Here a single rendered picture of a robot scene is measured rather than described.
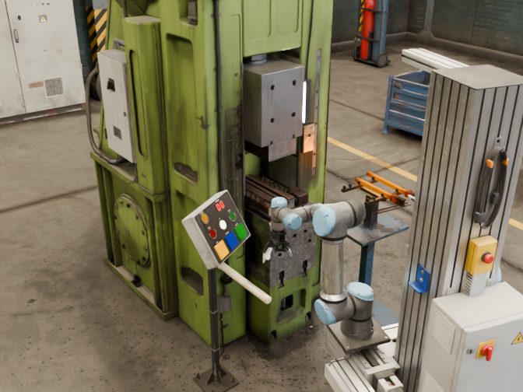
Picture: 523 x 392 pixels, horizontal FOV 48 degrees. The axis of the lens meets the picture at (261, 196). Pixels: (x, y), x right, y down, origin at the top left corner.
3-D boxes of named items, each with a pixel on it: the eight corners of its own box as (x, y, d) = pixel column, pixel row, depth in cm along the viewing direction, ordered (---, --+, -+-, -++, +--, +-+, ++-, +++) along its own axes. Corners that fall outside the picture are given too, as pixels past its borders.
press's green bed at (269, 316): (312, 325, 400) (314, 267, 379) (269, 348, 379) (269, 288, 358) (261, 288, 438) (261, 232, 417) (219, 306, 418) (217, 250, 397)
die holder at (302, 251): (315, 267, 379) (318, 204, 359) (269, 288, 357) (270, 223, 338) (261, 232, 418) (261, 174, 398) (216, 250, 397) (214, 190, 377)
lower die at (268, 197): (294, 208, 355) (294, 195, 351) (268, 218, 344) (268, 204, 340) (250, 184, 384) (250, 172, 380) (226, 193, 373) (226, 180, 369)
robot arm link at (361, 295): (377, 315, 263) (380, 289, 257) (352, 323, 257) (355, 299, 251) (361, 300, 273) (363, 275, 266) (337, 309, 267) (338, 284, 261)
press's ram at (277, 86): (314, 132, 342) (316, 63, 324) (261, 148, 321) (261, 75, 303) (268, 113, 372) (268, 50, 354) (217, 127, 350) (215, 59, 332)
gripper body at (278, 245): (275, 255, 289) (275, 233, 284) (268, 246, 297) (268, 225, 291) (289, 252, 292) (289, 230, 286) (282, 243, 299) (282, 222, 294)
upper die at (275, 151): (296, 152, 339) (296, 137, 335) (268, 162, 328) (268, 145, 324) (250, 132, 368) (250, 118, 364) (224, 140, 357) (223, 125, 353)
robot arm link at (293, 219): (309, 212, 274) (296, 203, 283) (288, 218, 269) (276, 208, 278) (308, 227, 278) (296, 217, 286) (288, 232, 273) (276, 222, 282)
